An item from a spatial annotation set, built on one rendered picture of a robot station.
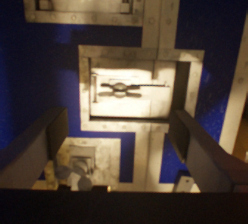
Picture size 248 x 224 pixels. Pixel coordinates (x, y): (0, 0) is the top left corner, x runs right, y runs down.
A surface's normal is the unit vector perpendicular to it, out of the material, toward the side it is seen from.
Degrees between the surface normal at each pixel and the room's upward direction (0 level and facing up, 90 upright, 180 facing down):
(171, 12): 90
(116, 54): 90
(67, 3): 90
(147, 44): 90
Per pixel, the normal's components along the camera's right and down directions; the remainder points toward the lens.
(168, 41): 0.01, 0.29
